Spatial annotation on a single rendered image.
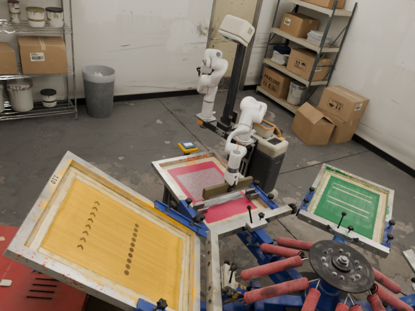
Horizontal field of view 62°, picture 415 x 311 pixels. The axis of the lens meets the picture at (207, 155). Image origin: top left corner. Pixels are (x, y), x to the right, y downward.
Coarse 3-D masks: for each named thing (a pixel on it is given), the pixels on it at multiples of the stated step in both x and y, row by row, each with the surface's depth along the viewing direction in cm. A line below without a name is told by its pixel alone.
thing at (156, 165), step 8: (208, 152) 282; (216, 152) 284; (160, 160) 261; (168, 160) 263; (176, 160) 265; (184, 160) 270; (224, 160) 275; (160, 168) 252; (160, 176) 248; (240, 176) 260; (168, 184) 239; (176, 192) 233; (176, 200) 231; (248, 216) 223; (216, 224) 212; (224, 224) 214
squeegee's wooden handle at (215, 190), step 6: (240, 180) 230; (246, 180) 232; (252, 180) 235; (210, 186) 219; (216, 186) 220; (222, 186) 222; (228, 186) 225; (240, 186) 232; (204, 192) 217; (210, 192) 218; (216, 192) 222; (222, 192) 225; (204, 198) 219
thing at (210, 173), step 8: (200, 168) 267; (208, 168) 268; (216, 168) 270; (208, 176) 259; (216, 176) 261; (208, 184) 252; (216, 184) 253; (240, 192) 249; (232, 200) 240; (240, 200) 242; (248, 200) 243; (232, 208) 233; (240, 208) 234
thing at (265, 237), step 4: (252, 232) 208; (256, 232) 205; (260, 232) 205; (264, 232) 206; (260, 236) 202; (264, 236) 203; (268, 236) 203; (256, 240) 205; (260, 240) 202; (264, 240) 200; (268, 240) 201; (272, 240) 201; (260, 244) 203; (272, 244) 202
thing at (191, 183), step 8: (176, 168) 262; (184, 168) 263; (192, 168) 265; (176, 176) 253; (184, 176) 255; (192, 176) 256; (200, 176) 258; (184, 184) 247; (192, 184) 249; (200, 184) 250; (184, 192) 239; (192, 192) 241; (200, 192) 242; (200, 200) 235; (208, 208) 229; (216, 208) 231; (224, 208) 232; (208, 216) 223; (216, 216) 224; (224, 216) 225
